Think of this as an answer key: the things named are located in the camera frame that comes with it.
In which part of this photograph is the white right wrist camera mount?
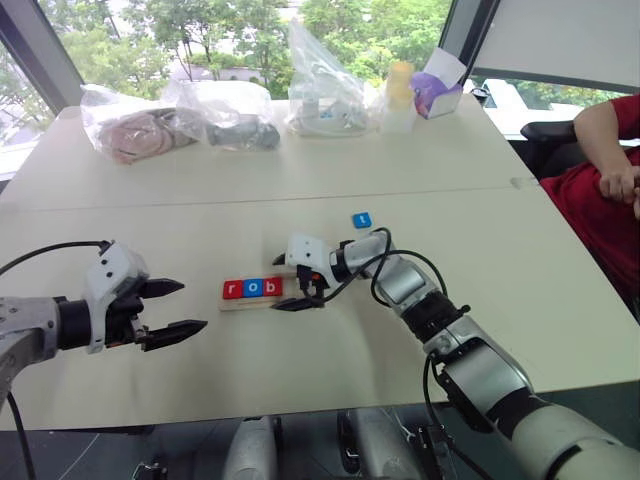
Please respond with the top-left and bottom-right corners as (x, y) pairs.
(283, 231), (333, 292)

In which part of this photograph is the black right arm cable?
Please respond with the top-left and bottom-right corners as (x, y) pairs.
(304, 226), (472, 321)

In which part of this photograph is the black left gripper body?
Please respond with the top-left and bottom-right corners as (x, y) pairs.
(102, 278), (151, 350)

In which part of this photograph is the white bottle yellow cap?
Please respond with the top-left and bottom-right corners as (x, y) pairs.
(380, 60), (417, 135)

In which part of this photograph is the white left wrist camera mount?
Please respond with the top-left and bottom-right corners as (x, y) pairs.
(82, 241), (151, 355)

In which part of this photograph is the wooden letter tray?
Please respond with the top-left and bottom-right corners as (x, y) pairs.
(217, 272), (302, 313)

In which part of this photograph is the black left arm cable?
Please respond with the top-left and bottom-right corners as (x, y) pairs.
(0, 240), (112, 277)

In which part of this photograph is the silver rounded robot leg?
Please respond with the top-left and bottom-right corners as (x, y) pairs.
(221, 414), (282, 480)
(338, 406), (422, 480)

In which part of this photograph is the black office chair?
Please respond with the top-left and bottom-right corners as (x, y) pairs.
(519, 119), (604, 180)

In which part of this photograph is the plastic bag with white items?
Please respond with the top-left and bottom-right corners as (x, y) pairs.
(286, 18), (382, 138)

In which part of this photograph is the thin black hanging cable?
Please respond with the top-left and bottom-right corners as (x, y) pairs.
(3, 388), (39, 480)
(422, 349), (501, 480)

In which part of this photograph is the purple tissue box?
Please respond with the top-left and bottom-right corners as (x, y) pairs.
(409, 47), (466, 121)

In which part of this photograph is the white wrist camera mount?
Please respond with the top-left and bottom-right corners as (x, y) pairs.
(283, 231), (333, 292)
(82, 241), (151, 355)

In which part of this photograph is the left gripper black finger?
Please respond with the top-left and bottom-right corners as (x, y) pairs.
(140, 278), (186, 302)
(137, 319), (209, 353)

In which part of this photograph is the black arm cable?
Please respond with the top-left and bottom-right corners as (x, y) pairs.
(304, 226), (472, 321)
(0, 240), (112, 277)

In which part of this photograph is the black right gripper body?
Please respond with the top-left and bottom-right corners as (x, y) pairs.
(294, 264), (330, 302)

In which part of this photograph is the person's red shirt torso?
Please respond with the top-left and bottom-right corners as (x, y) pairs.
(538, 94), (640, 321)

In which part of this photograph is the person's right hand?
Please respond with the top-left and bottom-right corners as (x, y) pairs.
(598, 164), (640, 204)

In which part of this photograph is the plastic bag with pink contents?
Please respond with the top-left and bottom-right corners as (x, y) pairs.
(79, 83), (204, 166)

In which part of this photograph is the plastic bag with grey object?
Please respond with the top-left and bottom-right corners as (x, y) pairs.
(163, 78), (282, 152)

